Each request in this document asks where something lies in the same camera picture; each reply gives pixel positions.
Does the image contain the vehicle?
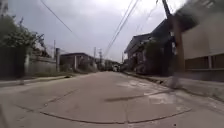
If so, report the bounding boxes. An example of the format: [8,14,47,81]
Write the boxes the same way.
[112,63,121,73]

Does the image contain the building with dark roof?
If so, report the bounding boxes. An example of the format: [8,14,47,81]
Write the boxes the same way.
[123,32,153,73]

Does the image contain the grey concrete road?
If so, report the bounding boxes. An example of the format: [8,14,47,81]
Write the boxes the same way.
[0,70,224,128]

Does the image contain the low building with flat roof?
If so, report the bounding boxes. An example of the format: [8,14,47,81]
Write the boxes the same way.
[59,52,99,72]

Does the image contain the dark tree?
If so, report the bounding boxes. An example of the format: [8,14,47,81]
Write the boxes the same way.
[143,37,175,76]

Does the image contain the utility pole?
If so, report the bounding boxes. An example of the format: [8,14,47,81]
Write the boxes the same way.
[161,0,186,90]

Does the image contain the narrow concrete pavement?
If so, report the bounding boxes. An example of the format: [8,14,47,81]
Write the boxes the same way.
[0,74,76,89]

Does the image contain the concrete pavement with kerb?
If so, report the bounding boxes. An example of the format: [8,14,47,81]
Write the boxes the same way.
[123,71,224,103]

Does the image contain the row of trees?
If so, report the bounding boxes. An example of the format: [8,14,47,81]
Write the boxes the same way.
[0,13,50,80]

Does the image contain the overhead wires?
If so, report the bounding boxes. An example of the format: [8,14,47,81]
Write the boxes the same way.
[39,0,162,58]

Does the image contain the concrete post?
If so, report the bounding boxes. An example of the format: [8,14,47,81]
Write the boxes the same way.
[54,47,62,73]

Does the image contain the pale boundary wall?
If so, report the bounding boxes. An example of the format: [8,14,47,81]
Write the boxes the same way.
[23,54,58,77]

